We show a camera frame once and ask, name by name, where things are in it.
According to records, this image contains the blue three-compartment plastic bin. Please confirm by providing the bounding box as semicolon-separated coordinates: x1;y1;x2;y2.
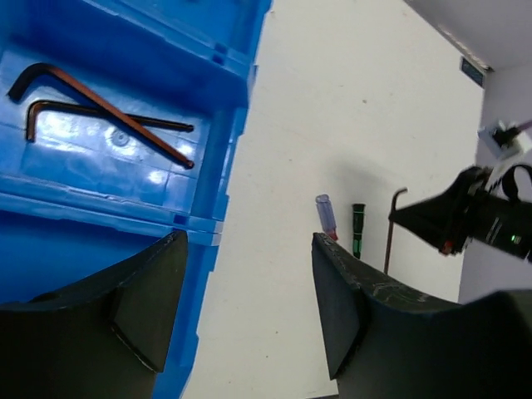
1;1;271;398

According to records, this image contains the green black precision screwdriver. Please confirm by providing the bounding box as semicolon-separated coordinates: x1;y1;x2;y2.
352;203;366;259

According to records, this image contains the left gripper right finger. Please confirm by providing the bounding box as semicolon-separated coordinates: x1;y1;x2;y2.
312;233;531;398

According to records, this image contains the large brown hex key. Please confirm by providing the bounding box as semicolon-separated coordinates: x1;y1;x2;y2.
7;62;195;170

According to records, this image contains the small brown hex key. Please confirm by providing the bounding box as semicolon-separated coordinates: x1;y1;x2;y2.
383;187;408;274

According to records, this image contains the medium brown hex key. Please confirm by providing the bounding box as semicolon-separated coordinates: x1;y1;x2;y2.
25;100;195;142

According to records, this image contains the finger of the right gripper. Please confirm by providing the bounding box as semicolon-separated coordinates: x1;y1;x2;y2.
388;166;485;255

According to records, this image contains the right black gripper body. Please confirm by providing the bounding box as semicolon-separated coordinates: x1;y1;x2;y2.
465;164;531;262

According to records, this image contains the right corner label sticker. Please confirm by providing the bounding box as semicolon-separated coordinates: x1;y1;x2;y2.
460;57;485;87

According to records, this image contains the purple handled precision screwdriver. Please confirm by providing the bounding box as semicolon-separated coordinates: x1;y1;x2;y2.
315;194;338;241

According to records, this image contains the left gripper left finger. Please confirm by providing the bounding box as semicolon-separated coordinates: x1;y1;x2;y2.
1;231;188;398

